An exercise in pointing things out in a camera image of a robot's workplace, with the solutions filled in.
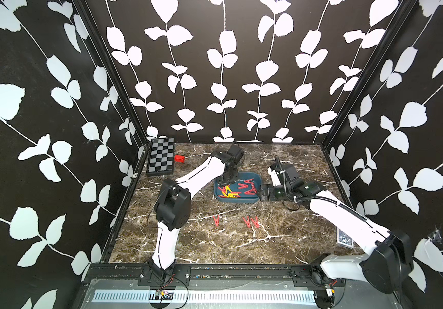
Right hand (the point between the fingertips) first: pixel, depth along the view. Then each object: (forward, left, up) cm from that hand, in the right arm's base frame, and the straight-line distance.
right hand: (263, 188), depth 82 cm
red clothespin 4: (+8, +3, -15) cm, 17 cm away
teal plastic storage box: (+9, +6, -15) cm, 18 cm away
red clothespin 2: (-9, +3, -15) cm, 18 cm away
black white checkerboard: (+26, +55, -11) cm, 61 cm away
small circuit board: (-37, +40, -15) cm, 57 cm away
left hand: (+8, +13, -4) cm, 16 cm away
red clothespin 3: (-9, +6, -15) cm, 18 cm away
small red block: (+28, +45, -14) cm, 55 cm away
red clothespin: (-9, +21, -15) cm, 27 cm away
